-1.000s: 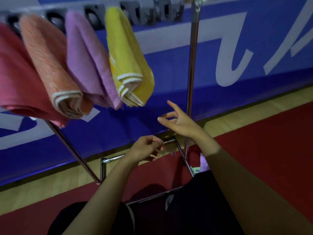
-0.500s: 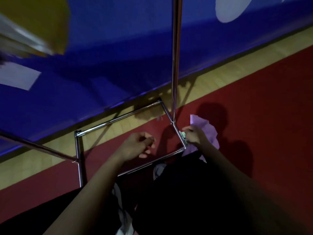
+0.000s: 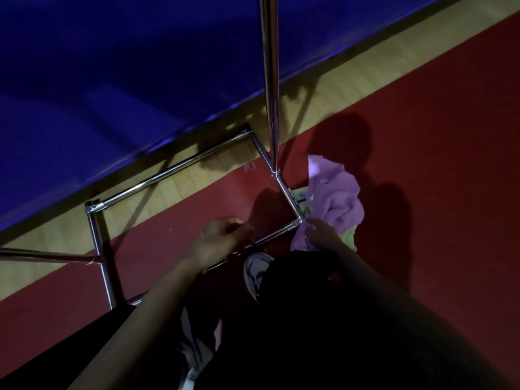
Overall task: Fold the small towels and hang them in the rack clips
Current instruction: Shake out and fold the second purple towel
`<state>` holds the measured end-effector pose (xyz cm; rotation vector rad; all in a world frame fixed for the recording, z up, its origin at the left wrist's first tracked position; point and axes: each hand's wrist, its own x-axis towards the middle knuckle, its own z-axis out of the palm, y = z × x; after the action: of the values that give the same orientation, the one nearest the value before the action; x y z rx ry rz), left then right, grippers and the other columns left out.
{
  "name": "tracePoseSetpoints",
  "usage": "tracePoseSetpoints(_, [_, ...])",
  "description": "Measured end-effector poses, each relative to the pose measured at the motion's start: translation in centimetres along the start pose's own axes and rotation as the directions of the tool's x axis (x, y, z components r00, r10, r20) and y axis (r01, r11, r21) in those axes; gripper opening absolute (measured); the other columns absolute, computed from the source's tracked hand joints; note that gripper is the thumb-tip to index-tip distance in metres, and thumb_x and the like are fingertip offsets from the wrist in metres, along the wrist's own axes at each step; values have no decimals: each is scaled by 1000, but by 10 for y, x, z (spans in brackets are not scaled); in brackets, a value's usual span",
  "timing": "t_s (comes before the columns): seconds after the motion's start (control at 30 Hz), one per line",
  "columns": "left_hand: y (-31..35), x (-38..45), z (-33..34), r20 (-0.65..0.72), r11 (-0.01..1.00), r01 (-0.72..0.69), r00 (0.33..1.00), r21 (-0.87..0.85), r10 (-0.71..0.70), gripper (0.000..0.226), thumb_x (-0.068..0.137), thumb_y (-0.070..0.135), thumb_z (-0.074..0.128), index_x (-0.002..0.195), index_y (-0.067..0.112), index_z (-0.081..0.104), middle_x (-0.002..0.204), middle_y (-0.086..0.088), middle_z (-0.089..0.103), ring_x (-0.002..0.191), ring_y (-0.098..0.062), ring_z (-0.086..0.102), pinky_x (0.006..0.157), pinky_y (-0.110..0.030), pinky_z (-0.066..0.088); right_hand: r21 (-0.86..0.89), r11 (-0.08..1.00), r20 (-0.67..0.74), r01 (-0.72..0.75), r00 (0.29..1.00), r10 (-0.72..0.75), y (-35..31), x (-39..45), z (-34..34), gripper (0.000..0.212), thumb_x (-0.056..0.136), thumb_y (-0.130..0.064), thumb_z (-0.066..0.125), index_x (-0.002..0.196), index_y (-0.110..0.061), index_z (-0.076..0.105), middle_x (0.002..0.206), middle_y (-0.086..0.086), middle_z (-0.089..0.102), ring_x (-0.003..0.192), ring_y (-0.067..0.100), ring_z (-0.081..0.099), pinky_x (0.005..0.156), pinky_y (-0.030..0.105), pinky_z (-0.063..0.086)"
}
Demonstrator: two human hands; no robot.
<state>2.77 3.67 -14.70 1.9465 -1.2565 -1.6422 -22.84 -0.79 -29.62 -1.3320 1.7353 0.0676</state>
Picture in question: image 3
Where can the person's right hand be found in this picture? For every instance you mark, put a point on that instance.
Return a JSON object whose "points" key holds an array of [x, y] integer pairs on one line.
{"points": [[323, 235]]}

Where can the person's left hand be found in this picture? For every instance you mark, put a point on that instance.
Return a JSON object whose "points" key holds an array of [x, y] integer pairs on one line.
{"points": [[215, 243]]}

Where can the pale green towel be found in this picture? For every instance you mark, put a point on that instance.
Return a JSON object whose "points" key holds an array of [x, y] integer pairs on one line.
{"points": [[349, 238]]}

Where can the purple towel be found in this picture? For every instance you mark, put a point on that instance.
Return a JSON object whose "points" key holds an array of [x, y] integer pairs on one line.
{"points": [[337, 194]]}

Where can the metal drying rack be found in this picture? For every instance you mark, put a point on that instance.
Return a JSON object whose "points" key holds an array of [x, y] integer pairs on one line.
{"points": [[271, 77]]}

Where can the person's right forearm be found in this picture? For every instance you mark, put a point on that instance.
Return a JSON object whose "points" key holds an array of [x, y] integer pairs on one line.
{"points": [[414, 320]]}

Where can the person's left forearm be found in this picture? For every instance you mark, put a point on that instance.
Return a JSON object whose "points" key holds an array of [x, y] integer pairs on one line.
{"points": [[138, 329]]}

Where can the person's right grey shoe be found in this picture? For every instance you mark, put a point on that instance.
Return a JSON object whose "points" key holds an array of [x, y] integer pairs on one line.
{"points": [[256, 272]]}

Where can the person's grey shoe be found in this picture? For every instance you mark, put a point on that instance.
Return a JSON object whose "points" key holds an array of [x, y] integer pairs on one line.
{"points": [[195, 353], [256, 272]]}

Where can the person's black trousers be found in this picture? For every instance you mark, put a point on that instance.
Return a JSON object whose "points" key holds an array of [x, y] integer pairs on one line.
{"points": [[292, 333]]}

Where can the person's left grey shoe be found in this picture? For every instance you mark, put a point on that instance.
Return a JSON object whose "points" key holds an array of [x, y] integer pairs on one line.
{"points": [[195, 353]]}

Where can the blue banner with white print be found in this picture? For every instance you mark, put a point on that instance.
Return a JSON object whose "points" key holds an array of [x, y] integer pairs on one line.
{"points": [[101, 77]]}

